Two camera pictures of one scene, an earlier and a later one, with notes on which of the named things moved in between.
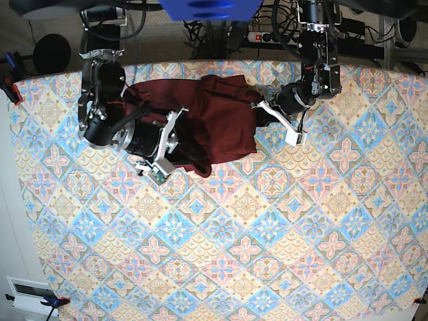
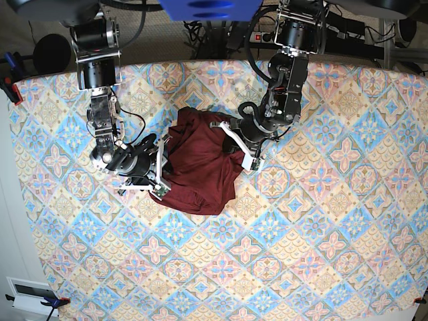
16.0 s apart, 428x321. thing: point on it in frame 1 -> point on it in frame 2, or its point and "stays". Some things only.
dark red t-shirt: x=219 y=122 -> x=202 y=173
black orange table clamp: x=11 y=90 stays
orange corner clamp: x=420 y=300 stays
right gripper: x=292 y=99 -> x=250 y=135
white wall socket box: x=27 y=294 stays
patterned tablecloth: x=334 y=229 stays
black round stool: x=51 y=54 stays
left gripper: x=139 y=136 -> x=134 y=163
